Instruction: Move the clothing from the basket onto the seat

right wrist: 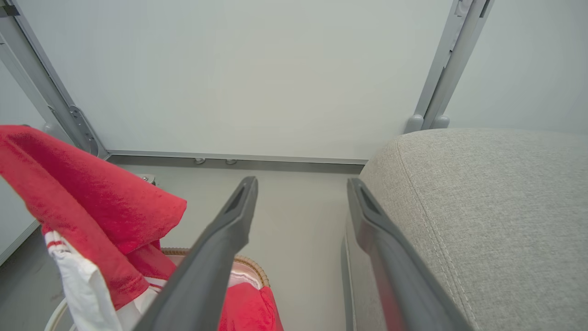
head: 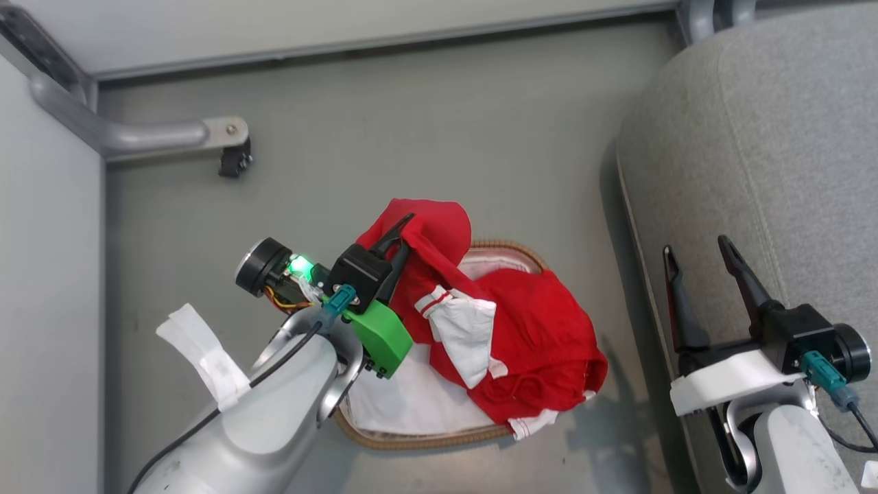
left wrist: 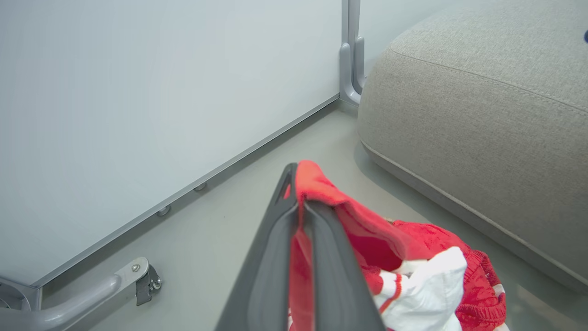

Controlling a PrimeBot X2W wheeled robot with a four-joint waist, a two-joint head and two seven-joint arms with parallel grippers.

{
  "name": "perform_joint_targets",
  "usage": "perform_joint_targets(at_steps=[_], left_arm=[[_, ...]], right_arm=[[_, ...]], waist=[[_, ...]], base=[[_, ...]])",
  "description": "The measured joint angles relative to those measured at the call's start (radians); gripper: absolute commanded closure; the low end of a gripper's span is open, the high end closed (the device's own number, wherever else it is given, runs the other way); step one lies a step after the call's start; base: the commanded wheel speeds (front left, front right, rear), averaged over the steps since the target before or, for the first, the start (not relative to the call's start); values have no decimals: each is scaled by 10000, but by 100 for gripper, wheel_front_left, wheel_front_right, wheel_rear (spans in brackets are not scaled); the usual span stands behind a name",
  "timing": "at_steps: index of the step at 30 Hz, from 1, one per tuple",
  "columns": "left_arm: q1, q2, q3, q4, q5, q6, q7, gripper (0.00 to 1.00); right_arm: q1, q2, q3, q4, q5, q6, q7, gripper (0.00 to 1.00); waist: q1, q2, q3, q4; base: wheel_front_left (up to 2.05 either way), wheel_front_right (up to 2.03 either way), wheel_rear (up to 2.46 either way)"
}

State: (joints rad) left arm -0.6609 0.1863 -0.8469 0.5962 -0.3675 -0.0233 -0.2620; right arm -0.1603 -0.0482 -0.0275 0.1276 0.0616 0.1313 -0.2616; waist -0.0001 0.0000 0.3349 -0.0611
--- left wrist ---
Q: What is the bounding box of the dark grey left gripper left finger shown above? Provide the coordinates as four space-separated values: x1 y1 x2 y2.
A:
215 162 299 331

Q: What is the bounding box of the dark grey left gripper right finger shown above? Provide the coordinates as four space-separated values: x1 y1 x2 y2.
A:
303 200 386 331

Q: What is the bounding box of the red and white sports garment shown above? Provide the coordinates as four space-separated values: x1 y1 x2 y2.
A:
283 160 510 331

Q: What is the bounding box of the grey fabric sofa seat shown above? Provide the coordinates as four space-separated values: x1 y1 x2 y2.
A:
357 0 588 295

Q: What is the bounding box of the black caster wheel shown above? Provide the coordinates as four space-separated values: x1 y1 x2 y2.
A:
135 264 162 307

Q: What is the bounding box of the white partition panel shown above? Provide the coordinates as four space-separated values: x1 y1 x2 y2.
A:
0 0 343 288

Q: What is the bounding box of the grey partition post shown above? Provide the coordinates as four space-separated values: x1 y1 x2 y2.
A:
339 0 368 105

